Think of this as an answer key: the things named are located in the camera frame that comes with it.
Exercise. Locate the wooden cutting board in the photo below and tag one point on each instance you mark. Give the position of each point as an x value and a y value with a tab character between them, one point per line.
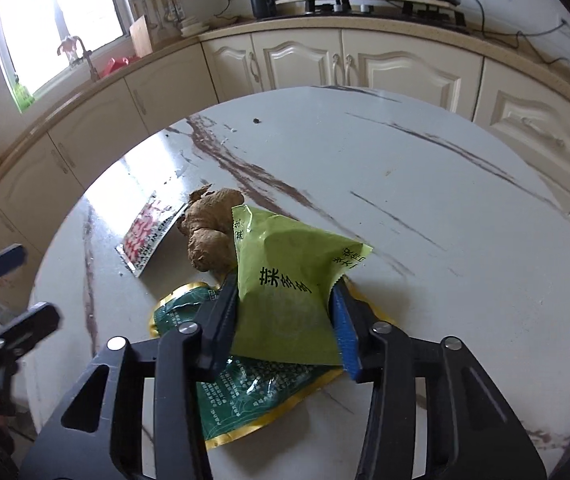
141	37

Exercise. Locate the black gas stove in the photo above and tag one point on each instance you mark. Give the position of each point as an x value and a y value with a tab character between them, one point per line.
365	12

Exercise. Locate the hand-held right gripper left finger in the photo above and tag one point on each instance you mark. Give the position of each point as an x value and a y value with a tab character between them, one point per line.
220	320

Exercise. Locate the green plastic bottle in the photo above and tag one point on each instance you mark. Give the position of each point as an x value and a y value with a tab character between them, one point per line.
22	94

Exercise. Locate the stack of white bowls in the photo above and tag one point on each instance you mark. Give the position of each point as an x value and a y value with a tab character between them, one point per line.
194	27

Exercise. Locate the ginger root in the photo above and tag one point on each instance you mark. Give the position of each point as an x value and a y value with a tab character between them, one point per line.
210	230

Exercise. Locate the beige kitchen countertop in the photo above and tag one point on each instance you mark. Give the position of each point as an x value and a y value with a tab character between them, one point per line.
515	57

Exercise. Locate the metal faucet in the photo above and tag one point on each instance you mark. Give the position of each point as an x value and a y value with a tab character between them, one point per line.
85	55

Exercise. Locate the kitchen window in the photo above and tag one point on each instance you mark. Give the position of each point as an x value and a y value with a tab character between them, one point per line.
55	10

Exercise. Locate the red white blister pack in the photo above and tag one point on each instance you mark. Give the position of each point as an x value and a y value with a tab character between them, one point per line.
147	232

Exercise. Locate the black electric kettle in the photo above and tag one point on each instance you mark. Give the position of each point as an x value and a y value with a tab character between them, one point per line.
262	1

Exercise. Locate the white wall socket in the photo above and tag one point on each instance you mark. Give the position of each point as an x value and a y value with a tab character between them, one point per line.
561	21

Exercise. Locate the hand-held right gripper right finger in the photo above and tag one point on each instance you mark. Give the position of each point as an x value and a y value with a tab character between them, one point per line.
345	330

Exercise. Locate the red plastic basin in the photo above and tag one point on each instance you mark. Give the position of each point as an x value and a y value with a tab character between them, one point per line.
115	66

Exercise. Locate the round white marble table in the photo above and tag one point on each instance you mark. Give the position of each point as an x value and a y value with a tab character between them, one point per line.
415	185

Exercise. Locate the dark foil wrapper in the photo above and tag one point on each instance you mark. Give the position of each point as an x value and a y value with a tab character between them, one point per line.
245	400

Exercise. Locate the light green snack packet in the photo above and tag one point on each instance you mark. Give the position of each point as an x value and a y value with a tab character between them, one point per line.
285	270

